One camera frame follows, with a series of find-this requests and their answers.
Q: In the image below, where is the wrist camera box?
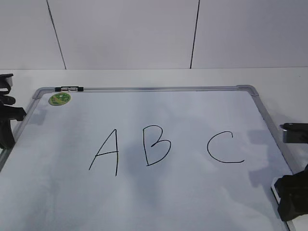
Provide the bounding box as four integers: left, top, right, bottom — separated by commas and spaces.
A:
280, 123, 308, 144
0, 73, 13, 95

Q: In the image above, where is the white board with grey frame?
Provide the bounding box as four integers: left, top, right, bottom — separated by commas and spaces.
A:
0, 85, 291, 231

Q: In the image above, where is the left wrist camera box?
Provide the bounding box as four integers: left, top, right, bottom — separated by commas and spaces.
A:
0, 73, 13, 95

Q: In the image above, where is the round green magnet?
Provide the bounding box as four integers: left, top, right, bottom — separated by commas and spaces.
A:
49, 92, 71, 106

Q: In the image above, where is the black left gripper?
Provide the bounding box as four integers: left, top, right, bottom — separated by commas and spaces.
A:
0, 93, 26, 149

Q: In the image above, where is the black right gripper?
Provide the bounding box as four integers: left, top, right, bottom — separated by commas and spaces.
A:
274, 165, 308, 221

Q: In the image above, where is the white board eraser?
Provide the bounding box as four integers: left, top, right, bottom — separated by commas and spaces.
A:
271, 183, 281, 204

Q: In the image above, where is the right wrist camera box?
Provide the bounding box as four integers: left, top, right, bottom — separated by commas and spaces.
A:
280, 123, 308, 144

